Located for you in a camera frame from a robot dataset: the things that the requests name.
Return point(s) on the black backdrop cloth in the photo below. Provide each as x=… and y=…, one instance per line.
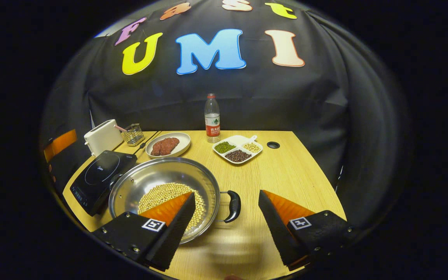
x=286, y=97

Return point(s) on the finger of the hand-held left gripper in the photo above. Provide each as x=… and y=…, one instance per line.
x=62, y=143

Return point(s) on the pile of soybeans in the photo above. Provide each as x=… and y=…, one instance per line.
x=161, y=194

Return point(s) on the white toaster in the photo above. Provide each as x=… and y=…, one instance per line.
x=103, y=138

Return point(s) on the black induction cooktop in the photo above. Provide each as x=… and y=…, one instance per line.
x=99, y=173

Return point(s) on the round white plate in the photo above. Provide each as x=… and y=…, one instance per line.
x=183, y=146

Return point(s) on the red meat piece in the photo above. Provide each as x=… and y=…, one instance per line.
x=157, y=149
x=171, y=144

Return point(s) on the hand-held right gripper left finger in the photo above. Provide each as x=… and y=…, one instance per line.
x=173, y=233

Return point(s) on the white divided bean dish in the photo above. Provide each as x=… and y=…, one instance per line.
x=236, y=149

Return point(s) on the pink striped straw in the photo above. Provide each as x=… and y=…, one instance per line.
x=120, y=128

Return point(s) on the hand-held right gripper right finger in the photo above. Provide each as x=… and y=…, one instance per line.
x=280, y=233

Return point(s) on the stainless steel pot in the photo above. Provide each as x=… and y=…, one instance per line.
x=161, y=173

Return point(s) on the clear plastic water bottle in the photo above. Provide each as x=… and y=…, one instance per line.
x=212, y=124

